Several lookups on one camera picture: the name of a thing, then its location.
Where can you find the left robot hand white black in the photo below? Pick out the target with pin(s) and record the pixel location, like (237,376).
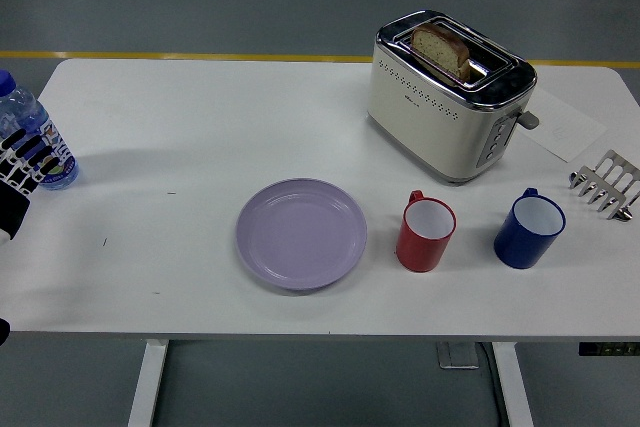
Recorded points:
(12,197)

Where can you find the purple round plate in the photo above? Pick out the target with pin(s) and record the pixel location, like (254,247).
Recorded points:
(300,234)

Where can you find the clear water bottle blue cap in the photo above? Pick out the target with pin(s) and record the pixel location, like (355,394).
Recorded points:
(22,107)

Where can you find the white table leg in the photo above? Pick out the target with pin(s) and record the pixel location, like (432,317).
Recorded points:
(512,387)
(147,387)

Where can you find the red mug white inside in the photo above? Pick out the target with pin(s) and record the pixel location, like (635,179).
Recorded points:
(420,247)

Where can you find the cream and chrome toaster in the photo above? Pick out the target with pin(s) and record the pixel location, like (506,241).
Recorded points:
(430,117)

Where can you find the brown bread slice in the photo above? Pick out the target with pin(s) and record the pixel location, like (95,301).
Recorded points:
(440,49)

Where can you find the blue mug white inside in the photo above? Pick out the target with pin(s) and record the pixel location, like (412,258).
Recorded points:
(520,244)

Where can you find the white paper sheet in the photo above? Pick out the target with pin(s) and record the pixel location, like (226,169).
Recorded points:
(565,132)

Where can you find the silver metal toast rack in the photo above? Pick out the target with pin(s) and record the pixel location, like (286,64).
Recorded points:
(607,182)

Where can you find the black table control panel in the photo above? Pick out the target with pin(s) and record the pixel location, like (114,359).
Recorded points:
(610,349)

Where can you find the grey under-table bracket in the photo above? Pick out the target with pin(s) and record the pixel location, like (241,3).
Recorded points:
(457,356)

